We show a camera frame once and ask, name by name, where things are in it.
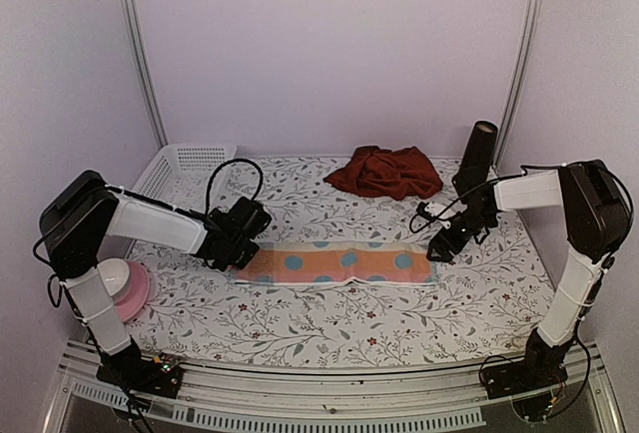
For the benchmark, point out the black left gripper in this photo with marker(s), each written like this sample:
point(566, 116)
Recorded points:
point(250, 252)

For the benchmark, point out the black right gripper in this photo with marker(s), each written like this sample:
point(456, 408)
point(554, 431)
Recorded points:
point(437, 243)

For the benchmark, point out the blue orange patterned towel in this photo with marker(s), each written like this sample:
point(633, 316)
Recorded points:
point(338, 263)

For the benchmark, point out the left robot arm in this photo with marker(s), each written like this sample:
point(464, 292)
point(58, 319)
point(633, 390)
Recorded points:
point(75, 224)

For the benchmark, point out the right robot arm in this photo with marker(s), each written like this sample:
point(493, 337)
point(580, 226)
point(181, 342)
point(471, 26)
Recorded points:
point(598, 213)

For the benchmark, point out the floral tablecloth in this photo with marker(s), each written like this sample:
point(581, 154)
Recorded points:
point(483, 303)

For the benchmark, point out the dark red towel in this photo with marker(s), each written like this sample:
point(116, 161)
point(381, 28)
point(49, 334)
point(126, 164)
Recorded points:
point(373, 172)

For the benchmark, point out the black cylinder cup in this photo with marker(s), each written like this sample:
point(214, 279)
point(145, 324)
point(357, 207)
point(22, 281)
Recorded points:
point(477, 157)

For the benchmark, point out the white plastic basket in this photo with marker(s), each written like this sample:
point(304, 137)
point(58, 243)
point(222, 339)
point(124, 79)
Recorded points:
point(178, 173)

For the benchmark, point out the pink plate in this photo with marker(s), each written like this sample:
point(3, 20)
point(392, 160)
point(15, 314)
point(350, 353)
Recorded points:
point(132, 303)

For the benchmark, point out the white bowl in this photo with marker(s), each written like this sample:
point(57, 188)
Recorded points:
point(116, 275)

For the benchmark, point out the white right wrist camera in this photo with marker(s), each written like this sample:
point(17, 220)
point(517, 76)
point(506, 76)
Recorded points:
point(430, 210)

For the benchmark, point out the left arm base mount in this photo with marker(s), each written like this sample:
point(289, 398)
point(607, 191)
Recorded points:
point(132, 372)

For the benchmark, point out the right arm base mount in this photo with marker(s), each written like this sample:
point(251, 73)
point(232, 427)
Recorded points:
point(542, 366)

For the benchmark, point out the front aluminium rail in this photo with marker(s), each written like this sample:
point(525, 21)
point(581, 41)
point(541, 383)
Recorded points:
point(226, 397)

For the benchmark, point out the right aluminium frame post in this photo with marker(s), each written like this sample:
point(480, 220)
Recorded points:
point(529, 25)

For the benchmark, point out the aluminium frame post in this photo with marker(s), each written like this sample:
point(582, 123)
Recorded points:
point(529, 25)
point(135, 34)

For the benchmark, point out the left aluminium frame post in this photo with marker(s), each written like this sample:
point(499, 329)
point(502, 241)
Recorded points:
point(135, 34)

